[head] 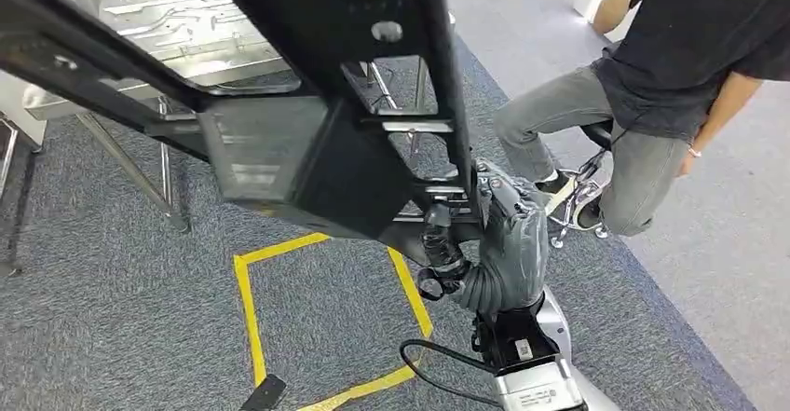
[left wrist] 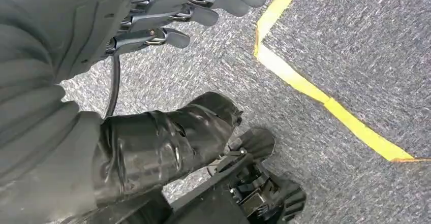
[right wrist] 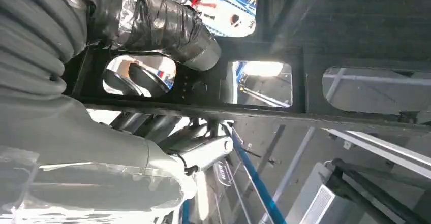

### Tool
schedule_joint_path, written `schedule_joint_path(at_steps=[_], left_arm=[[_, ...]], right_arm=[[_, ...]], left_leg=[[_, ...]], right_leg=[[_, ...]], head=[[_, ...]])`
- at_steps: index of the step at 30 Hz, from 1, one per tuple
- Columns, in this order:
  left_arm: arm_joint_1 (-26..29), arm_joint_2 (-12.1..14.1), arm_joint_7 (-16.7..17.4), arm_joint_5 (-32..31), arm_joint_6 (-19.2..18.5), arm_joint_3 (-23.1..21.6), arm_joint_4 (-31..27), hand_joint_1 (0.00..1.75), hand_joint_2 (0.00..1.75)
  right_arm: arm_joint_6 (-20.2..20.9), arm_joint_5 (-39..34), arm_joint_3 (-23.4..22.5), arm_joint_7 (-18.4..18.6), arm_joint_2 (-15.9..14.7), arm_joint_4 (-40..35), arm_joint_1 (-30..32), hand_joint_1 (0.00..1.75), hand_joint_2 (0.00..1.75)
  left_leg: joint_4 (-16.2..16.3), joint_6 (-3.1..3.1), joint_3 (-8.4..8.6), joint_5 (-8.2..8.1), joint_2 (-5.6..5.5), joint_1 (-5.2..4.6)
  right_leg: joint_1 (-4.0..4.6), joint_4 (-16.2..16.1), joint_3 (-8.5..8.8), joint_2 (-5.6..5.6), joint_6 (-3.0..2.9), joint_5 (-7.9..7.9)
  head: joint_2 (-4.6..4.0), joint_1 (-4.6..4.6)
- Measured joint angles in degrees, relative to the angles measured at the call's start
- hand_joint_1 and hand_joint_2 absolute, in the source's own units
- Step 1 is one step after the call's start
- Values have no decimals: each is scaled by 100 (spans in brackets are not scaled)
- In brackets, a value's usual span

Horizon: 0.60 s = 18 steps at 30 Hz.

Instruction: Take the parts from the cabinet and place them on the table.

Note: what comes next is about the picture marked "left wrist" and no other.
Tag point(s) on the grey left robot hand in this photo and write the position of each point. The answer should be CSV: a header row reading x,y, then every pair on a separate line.
x,y
84,17

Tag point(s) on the left arm ribbed grey sleeve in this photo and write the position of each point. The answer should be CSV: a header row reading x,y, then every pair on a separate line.
x,y
33,131

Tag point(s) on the black left robot leg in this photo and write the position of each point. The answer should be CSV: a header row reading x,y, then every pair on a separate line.
x,y
158,145

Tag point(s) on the yellow floor tape strip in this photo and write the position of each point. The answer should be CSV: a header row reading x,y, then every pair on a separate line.
x,y
274,14
336,109

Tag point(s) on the black left robot foot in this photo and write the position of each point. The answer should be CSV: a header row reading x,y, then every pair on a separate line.
x,y
249,189

